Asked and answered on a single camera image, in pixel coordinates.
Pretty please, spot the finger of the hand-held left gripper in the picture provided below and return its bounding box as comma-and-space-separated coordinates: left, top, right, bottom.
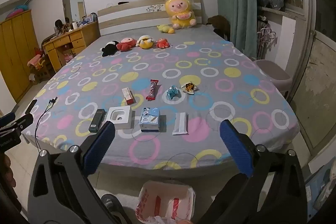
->
0, 114, 34, 136
0, 112, 16, 125

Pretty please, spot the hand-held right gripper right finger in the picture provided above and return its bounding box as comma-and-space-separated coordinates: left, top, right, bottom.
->
205, 120, 307, 224

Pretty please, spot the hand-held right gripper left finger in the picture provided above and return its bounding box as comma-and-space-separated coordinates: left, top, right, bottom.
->
28, 121, 132, 224

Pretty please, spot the dark green slim box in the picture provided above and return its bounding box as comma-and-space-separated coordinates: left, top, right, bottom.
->
88, 109, 105, 133

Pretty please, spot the white square box tray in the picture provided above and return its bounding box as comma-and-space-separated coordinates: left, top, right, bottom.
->
105, 106, 132, 130

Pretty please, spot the blue and white carton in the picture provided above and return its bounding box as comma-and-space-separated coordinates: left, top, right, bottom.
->
139, 107, 160, 132

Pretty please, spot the red and white small box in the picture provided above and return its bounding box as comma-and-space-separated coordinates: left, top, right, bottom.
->
121, 88, 135, 105

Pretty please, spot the white sachet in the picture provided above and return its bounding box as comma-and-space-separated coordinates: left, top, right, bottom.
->
172, 112, 189, 135

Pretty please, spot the white and orange snack packet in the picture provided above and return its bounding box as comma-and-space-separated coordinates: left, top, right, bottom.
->
182, 82, 199, 95

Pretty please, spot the red candy wrapper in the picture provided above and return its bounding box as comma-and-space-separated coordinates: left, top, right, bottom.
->
146, 79, 160, 101

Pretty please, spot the blue foil wrapper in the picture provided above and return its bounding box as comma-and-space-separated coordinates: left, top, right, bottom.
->
167, 85, 182, 100

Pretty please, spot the bag-lined waste bin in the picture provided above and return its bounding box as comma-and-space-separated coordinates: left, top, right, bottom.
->
135, 181, 196, 224

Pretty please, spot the dark shoe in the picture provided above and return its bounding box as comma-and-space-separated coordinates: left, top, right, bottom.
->
101, 194, 119, 214

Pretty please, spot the yellow wooden wardrobe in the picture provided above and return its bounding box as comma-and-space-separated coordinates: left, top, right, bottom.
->
0, 9, 40, 104

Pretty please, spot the pink cloth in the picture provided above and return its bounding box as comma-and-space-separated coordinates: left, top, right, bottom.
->
27, 54, 45, 67

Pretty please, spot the blue cardboard box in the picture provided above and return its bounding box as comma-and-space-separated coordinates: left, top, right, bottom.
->
306, 163, 336, 220

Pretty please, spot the wooden desk with drawers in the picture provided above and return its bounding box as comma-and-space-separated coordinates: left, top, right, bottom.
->
43, 21, 101, 73

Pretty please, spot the black and white plush toy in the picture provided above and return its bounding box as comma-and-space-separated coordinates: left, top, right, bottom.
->
100, 41, 121, 58

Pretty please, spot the red round plush toy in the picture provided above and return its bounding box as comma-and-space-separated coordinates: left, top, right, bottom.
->
117, 38, 137, 52

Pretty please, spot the pink and blue bundle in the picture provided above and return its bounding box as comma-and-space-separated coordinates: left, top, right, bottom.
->
5, 5, 30, 19

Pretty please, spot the yellow bee plush toy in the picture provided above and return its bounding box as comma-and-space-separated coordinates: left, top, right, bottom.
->
136, 35, 154, 50

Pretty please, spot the bunch of clothes hangers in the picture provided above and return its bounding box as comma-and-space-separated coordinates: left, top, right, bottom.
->
257, 21, 278, 60

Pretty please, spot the red octopus plush toy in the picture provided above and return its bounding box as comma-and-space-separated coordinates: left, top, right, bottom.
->
156, 38, 172, 49

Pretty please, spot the striped wooden headboard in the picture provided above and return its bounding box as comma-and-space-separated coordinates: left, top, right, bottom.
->
97, 0, 202, 36

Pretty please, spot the small yellow duck plush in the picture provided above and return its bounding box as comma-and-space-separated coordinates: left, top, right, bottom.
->
157, 24, 175, 34

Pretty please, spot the green patterned curtain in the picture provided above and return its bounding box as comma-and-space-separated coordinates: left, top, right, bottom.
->
213, 0, 261, 60

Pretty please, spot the large yellow pig plush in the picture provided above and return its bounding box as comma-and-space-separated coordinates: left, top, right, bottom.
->
165, 0, 197, 29

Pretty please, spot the thin black cable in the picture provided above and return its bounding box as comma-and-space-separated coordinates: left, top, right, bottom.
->
35, 97, 59, 153

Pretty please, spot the wall mirror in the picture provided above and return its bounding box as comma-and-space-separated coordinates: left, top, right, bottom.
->
62, 0, 86, 24

